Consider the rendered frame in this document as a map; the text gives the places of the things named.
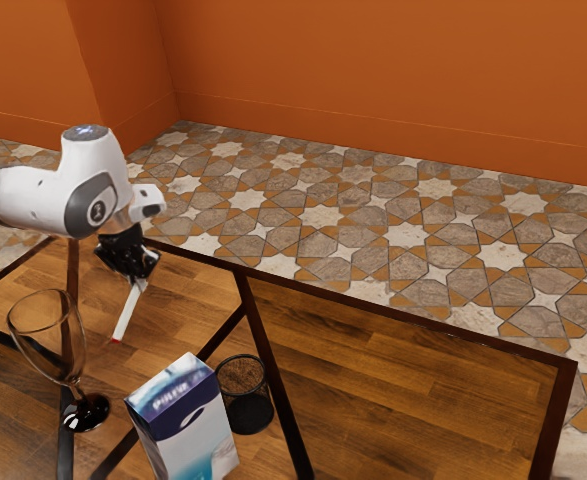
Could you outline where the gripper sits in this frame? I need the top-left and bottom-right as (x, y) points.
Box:
(94, 224), (162, 287)

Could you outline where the white pen with red tip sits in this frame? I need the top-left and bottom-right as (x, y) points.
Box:
(111, 277), (148, 345)

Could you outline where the clear wine glass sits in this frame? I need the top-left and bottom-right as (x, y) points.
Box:
(6, 288), (112, 434)

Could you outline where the blue and white carton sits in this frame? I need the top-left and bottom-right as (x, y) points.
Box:
(123, 351), (241, 480)

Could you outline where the black mesh pen holder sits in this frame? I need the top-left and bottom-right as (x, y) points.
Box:
(215, 354), (276, 436)

